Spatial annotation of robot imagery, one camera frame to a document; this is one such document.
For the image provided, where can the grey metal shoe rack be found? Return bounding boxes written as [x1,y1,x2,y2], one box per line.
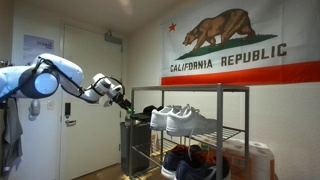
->
[128,83,250,180]

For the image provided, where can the paper towel pack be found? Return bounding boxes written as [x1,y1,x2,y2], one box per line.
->
[208,137,276,180]

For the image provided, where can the paper wall notice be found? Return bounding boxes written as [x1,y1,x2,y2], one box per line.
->
[23,34,55,66]

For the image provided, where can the white door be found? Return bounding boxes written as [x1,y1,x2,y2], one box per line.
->
[59,23,124,180]

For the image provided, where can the green bottle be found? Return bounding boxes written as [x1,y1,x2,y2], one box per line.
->
[124,108,134,128]

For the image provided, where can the navy sneaker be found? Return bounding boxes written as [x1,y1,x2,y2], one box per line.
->
[160,143,202,180]
[173,155,231,180]

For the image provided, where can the black door lock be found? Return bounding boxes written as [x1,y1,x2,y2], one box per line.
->
[64,102,72,118]

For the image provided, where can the black cap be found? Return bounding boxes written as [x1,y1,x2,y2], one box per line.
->
[130,104,164,123]

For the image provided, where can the grey bin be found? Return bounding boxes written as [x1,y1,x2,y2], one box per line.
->
[119,120,153,176]

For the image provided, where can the white sneaker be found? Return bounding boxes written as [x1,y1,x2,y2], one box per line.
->
[149,104,183,131]
[165,104,218,137]

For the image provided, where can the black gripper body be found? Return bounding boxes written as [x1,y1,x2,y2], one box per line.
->
[112,92,130,108]

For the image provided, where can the grey hanging cloth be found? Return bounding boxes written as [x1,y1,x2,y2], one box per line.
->
[0,98,24,180]

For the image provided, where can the California Republic flag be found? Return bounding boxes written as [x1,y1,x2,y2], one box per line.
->
[160,0,320,87]

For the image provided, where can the metal door lever handle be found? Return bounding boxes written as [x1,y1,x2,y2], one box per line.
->
[64,118,77,128]

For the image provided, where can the grey door closer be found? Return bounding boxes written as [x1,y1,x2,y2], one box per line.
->
[104,30,123,46]

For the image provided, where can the white round wall device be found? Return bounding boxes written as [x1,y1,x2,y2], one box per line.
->
[28,99,42,122]

